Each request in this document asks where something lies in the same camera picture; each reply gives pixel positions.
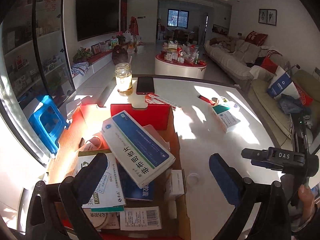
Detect blue plastic stool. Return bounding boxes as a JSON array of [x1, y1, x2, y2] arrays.
[[28, 95, 69, 157]]

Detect dark red bag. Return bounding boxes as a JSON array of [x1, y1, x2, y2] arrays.
[[112, 45, 128, 65]]

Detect red white ointment box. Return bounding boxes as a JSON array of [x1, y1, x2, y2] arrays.
[[145, 93, 181, 109]]

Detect white blue shopping bag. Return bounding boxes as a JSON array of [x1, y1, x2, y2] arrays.
[[267, 66, 300, 101]]

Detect operator right hand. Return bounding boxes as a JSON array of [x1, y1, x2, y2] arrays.
[[298, 185, 315, 220]]

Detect red cardboard fruit box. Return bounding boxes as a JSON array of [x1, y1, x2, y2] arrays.
[[48, 104, 191, 239]]

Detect white green medicine box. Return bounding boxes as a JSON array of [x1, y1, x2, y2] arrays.
[[85, 205, 124, 213]]

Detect blue denim clothes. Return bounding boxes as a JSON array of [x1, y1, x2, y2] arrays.
[[278, 94, 311, 115]]

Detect black wall television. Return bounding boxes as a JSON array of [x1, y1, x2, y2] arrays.
[[75, 0, 119, 41]]

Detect dark red smartphone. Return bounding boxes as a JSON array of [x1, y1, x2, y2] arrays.
[[136, 76, 155, 95]]

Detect red lighter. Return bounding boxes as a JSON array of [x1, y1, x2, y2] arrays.
[[197, 95, 216, 106]]

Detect white blue-green medicine box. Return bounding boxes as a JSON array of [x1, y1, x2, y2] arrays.
[[101, 111, 176, 189]]

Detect round red-top coffee table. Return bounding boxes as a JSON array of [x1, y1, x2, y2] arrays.
[[155, 41, 207, 79]]

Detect red cushion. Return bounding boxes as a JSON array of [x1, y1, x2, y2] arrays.
[[245, 31, 268, 46]]

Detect glass jar yellow label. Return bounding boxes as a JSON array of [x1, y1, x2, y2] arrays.
[[115, 58, 133, 96]]

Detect small clear tape roll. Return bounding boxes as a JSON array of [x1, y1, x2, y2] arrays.
[[187, 173, 200, 187]]

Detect small white barcode box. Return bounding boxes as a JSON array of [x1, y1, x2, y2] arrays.
[[165, 170, 185, 200]]

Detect blue banded medicine box bundle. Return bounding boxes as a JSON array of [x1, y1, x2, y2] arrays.
[[117, 164, 155, 202]]

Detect white repaglinide medicine box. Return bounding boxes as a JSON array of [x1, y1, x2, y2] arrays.
[[78, 149, 126, 209]]

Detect narrow white barcode box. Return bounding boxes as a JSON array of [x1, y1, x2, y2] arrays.
[[120, 206, 162, 231]]

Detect teal white medicine box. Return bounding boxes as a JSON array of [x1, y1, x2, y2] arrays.
[[212, 105, 241, 133]]

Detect white covered long sofa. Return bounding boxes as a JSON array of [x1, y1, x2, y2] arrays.
[[204, 38, 290, 83]]

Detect potted green plant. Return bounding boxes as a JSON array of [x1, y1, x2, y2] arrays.
[[73, 47, 93, 63]]

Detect large tape roll red print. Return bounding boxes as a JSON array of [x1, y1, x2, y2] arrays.
[[83, 208, 112, 230]]

